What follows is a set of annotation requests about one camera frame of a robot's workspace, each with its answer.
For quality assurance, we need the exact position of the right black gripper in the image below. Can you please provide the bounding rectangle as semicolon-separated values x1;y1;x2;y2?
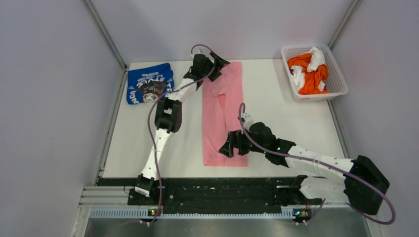
219;127;267;158

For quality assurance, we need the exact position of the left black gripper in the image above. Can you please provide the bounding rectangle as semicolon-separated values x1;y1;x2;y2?
201;51;230;80

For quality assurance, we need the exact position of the pink t-shirt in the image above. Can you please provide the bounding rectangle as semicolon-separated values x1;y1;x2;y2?
202;62;248;167

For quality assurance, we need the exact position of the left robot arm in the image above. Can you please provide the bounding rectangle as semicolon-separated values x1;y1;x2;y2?
134;51;230;204

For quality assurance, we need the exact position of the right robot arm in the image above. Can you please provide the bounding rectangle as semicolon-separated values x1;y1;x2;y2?
218;122;390;215

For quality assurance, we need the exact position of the folded blue graphic t-shirt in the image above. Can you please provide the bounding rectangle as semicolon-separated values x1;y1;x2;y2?
126;63;174;105

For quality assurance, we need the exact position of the orange t-shirt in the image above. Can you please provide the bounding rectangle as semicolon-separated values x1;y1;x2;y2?
287;53;329;95

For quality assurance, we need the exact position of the white plastic basket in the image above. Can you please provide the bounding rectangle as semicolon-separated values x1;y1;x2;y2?
281;44;348;102

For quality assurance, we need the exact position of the white t-shirt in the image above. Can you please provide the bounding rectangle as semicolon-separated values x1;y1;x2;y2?
307;47;325;72

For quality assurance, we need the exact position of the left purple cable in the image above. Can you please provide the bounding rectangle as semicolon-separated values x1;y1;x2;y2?
146;44;217;225

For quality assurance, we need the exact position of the purple cable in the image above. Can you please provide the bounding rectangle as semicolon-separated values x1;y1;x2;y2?
146;44;217;225
238;102;397;226

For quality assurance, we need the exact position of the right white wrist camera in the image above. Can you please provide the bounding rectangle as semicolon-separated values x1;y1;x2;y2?
241;113;254;130

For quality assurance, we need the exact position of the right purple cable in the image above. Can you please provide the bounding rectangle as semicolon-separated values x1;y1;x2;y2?
238;102;397;226

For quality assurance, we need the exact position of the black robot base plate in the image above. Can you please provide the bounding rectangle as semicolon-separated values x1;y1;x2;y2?
127;176;328;224

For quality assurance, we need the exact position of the aluminium frame rail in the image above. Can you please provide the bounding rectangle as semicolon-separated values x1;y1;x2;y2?
82;0;127;71

